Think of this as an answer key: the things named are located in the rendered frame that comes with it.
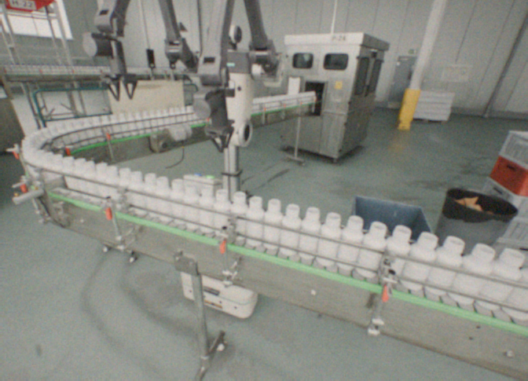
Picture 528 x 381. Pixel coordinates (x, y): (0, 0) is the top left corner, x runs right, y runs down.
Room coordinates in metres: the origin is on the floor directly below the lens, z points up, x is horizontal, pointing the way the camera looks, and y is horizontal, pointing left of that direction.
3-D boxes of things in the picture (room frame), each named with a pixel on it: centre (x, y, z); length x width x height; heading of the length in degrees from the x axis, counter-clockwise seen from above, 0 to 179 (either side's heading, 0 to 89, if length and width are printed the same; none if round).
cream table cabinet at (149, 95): (4.60, 2.17, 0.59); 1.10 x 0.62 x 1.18; 143
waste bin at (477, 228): (1.71, -1.73, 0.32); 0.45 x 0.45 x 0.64
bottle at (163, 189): (0.77, 0.36, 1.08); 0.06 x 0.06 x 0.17
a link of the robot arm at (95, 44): (0.96, 0.58, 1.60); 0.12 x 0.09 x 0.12; 163
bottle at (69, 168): (0.92, 0.81, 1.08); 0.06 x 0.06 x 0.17
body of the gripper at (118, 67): (1.00, 0.57, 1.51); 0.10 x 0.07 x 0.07; 162
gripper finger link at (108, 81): (0.98, 0.57, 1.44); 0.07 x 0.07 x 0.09; 72
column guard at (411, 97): (7.30, -4.05, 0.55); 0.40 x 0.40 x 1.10; 71
